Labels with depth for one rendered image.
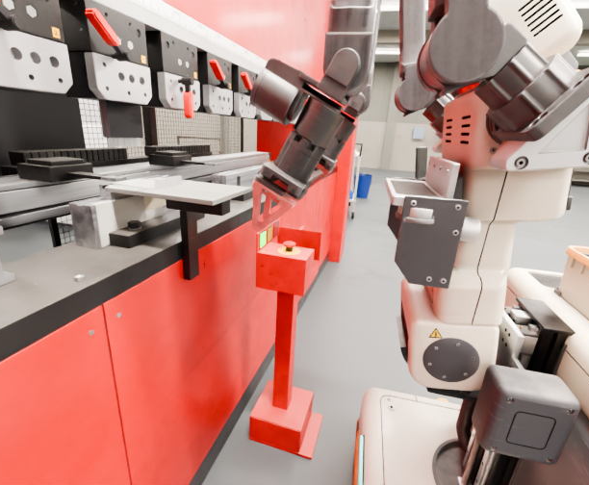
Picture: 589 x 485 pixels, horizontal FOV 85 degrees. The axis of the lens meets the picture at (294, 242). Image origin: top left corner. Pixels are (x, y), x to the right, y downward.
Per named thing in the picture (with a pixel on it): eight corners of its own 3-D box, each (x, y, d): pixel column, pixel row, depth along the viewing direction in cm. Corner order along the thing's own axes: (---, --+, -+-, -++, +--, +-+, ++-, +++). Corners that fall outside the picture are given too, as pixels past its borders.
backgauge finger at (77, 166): (101, 189, 74) (98, 166, 72) (18, 178, 81) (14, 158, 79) (140, 182, 85) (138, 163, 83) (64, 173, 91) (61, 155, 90)
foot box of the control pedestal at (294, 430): (311, 460, 118) (314, 436, 114) (248, 439, 124) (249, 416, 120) (322, 417, 136) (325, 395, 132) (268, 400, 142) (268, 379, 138)
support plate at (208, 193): (213, 205, 62) (213, 200, 62) (105, 191, 69) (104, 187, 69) (251, 191, 79) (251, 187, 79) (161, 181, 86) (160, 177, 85)
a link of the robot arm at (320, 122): (347, 109, 41) (349, 112, 47) (302, 81, 41) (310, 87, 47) (320, 156, 44) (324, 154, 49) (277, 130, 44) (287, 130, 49)
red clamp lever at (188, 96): (192, 118, 84) (190, 76, 80) (178, 117, 85) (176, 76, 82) (195, 118, 85) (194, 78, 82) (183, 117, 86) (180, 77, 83)
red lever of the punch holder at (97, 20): (98, 5, 55) (135, 57, 63) (79, 6, 56) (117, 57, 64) (93, 12, 54) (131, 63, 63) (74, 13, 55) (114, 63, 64)
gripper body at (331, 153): (310, 156, 84) (324, 130, 81) (316, 154, 94) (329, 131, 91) (330, 169, 84) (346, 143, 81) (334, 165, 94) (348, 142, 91)
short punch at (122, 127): (112, 147, 70) (105, 100, 67) (104, 146, 71) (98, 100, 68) (144, 146, 79) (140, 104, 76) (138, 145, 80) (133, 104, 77)
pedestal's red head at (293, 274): (303, 296, 98) (307, 241, 92) (255, 287, 102) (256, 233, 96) (318, 271, 116) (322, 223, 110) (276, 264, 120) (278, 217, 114)
